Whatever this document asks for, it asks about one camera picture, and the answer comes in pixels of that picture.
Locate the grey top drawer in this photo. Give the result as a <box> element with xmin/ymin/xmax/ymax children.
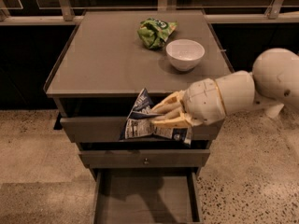
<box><xmin>60</xmin><ymin>117</ymin><xmax>222</xmax><ymax>143</ymax></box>

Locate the brass middle drawer knob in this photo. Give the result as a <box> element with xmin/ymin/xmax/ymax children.
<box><xmin>143</xmin><ymin>158</ymin><xmax>150</xmax><ymax>165</ymax></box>

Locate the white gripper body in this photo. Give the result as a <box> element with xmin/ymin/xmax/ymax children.
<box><xmin>182</xmin><ymin>78</ymin><xmax>226</xmax><ymax>126</ymax></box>

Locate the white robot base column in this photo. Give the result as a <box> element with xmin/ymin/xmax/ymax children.
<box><xmin>264</xmin><ymin>104</ymin><xmax>284</xmax><ymax>119</ymax></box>

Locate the blue chip bag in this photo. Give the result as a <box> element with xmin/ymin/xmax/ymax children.
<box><xmin>120</xmin><ymin>89</ymin><xmax>192</xmax><ymax>146</ymax></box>

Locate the grey bottom drawer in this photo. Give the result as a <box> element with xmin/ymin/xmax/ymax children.
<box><xmin>91</xmin><ymin>168</ymin><xmax>204</xmax><ymax>224</ymax></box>

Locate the metal railing frame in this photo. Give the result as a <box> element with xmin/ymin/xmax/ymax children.
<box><xmin>0</xmin><ymin>0</ymin><xmax>299</xmax><ymax>25</ymax></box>

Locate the grey middle drawer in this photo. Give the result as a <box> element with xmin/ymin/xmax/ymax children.
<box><xmin>79</xmin><ymin>149</ymin><xmax>210</xmax><ymax>169</ymax></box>

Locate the white ceramic bowl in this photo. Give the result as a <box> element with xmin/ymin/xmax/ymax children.
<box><xmin>166</xmin><ymin>39</ymin><xmax>206</xmax><ymax>72</ymax></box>

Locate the grey drawer cabinet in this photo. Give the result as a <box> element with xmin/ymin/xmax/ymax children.
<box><xmin>42</xmin><ymin>9</ymin><xmax>242</xmax><ymax>224</ymax></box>

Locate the green chip bag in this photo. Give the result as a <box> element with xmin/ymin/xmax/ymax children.
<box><xmin>137</xmin><ymin>18</ymin><xmax>178</xmax><ymax>49</ymax></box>

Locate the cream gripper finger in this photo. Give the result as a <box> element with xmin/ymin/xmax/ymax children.
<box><xmin>150</xmin><ymin>108</ymin><xmax>202</xmax><ymax>128</ymax></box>
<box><xmin>152</xmin><ymin>91</ymin><xmax>185</xmax><ymax>114</ymax></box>

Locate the grey drawer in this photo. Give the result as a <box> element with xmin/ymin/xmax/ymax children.
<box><xmin>79</xmin><ymin>149</ymin><xmax>210</xmax><ymax>169</ymax></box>
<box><xmin>91</xmin><ymin>168</ymin><xmax>204</xmax><ymax>224</ymax></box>
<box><xmin>60</xmin><ymin>117</ymin><xmax>222</xmax><ymax>143</ymax></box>

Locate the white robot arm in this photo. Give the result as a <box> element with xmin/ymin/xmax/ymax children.
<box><xmin>151</xmin><ymin>49</ymin><xmax>299</xmax><ymax>128</ymax></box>

